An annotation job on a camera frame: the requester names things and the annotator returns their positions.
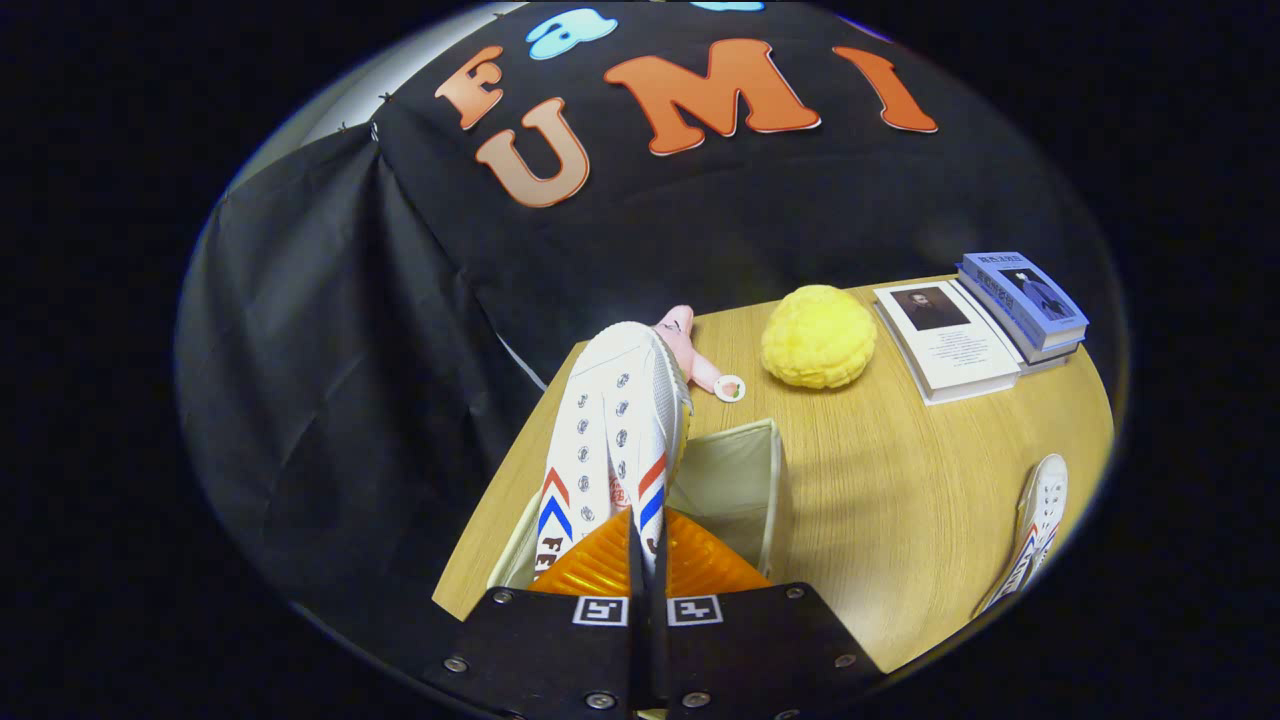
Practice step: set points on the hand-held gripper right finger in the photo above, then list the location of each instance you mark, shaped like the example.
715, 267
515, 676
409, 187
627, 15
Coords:
740, 650

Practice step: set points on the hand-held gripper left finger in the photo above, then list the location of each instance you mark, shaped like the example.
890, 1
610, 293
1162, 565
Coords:
560, 650

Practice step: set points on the beige fabric storage box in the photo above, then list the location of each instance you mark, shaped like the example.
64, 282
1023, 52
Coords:
735, 480

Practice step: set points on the white striped canvas shoe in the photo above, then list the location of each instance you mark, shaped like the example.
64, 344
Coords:
1040, 510
620, 400

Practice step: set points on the pink starfish plush toy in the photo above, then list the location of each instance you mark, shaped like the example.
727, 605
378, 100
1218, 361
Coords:
685, 345

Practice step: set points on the yellow bun-shaped squishy toy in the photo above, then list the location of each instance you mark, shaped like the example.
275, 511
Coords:
818, 338

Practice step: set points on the black backdrop cloth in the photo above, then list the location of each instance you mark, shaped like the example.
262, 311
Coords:
350, 350

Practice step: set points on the white book with portrait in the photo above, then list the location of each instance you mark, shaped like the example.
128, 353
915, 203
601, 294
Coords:
950, 350

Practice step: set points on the blue book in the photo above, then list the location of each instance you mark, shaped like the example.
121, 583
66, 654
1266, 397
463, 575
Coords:
1020, 290

